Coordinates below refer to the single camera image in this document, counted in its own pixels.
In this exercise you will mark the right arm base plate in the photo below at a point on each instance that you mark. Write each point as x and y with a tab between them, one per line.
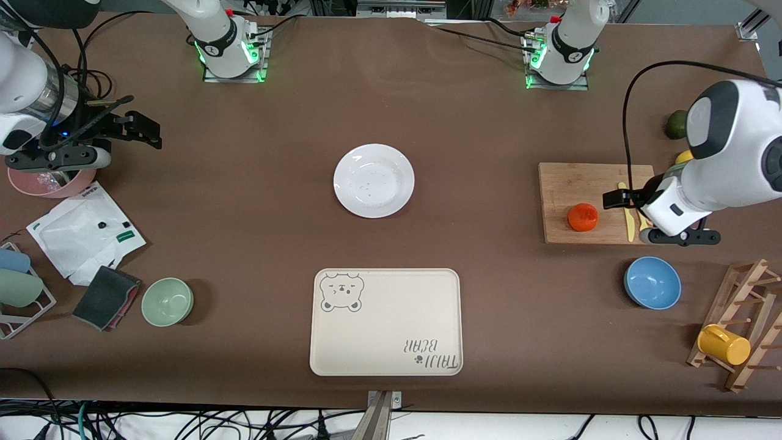
235	79

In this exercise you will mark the orange mandarin fruit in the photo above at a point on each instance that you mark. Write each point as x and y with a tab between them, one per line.
583	217

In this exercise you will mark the aluminium frame profile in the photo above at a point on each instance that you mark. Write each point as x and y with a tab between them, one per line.
748	30

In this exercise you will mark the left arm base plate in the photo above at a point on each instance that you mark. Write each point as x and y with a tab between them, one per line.
556	87

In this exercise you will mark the light blue cup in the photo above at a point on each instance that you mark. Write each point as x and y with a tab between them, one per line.
13	261

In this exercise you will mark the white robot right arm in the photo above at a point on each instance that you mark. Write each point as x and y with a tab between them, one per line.
214	24

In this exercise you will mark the dark green avocado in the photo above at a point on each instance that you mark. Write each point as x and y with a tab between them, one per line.
675	125

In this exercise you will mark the cream bear print tray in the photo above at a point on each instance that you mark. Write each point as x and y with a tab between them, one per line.
391	318

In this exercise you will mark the pink bowl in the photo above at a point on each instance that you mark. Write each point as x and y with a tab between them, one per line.
55	189

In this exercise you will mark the yellow plastic knife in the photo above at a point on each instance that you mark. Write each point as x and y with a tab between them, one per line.
630	227

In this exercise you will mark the wooden cup rack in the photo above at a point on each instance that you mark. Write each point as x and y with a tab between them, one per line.
742	287

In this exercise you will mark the dark grey folded cloth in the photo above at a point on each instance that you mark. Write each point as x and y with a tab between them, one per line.
105	297

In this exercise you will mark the yellow lemon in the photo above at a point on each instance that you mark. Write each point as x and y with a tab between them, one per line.
683	157

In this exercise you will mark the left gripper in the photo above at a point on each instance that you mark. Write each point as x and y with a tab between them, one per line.
635	197

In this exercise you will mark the grey metal frame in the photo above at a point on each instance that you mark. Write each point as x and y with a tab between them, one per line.
397	9

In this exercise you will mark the white round plate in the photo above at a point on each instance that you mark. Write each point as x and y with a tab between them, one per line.
374	181

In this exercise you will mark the wooden cutting board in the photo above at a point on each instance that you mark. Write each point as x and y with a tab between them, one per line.
574	183

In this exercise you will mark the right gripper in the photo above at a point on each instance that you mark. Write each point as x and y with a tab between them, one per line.
110	129

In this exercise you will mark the blue bowl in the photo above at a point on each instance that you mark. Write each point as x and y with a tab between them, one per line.
652	282

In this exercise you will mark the yellow cup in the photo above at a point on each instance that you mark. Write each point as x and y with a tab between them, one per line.
724	345

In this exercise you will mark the pale green bowl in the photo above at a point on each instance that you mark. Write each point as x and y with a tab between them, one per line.
167	301

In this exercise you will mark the yellow plastic fork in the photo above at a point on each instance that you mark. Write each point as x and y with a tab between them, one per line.
641	221

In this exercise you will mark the pale green cup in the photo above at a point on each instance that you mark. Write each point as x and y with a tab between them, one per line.
18	287

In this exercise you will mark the white plastic bag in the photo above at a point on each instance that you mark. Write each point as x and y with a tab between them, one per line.
79	235

